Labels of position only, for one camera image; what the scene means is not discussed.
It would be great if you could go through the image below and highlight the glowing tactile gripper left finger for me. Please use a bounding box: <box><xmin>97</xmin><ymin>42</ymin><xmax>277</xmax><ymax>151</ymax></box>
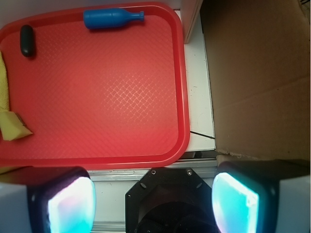
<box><xmin>0</xmin><ymin>166</ymin><xmax>96</xmax><ymax>233</ymax></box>

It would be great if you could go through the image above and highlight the brown cardboard box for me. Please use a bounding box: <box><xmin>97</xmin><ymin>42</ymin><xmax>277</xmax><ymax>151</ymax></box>
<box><xmin>201</xmin><ymin>0</ymin><xmax>311</xmax><ymax>160</ymax></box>

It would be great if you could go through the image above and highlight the dark green plastic pickle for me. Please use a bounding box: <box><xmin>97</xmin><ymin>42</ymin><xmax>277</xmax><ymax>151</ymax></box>
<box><xmin>20</xmin><ymin>25</ymin><xmax>35</xmax><ymax>57</ymax></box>

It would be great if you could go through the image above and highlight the red plastic tray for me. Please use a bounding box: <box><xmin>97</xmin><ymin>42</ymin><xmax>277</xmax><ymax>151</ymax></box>
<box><xmin>0</xmin><ymin>2</ymin><xmax>190</xmax><ymax>170</ymax></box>

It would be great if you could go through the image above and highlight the blue plastic toy bottle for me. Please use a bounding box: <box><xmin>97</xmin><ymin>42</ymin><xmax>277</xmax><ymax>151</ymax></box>
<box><xmin>83</xmin><ymin>8</ymin><xmax>144</xmax><ymax>30</ymax></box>

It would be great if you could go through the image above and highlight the yellow cloth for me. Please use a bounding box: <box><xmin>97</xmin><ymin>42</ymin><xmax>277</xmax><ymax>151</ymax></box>
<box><xmin>0</xmin><ymin>53</ymin><xmax>33</xmax><ymax>141</ymax></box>

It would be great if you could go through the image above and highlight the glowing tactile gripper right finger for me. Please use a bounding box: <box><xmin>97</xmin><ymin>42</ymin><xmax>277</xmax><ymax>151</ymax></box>
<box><xmin>212</xmin><ymin>159</ymin><xmax>311</xmax><ymax>233</ymax></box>

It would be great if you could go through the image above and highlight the black octagonal mount plate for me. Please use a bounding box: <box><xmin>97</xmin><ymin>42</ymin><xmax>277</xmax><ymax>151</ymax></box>
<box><xmin>125</xmin><ymin>168</ymin><xmax>218</xmax><ymax>233</ymax></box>

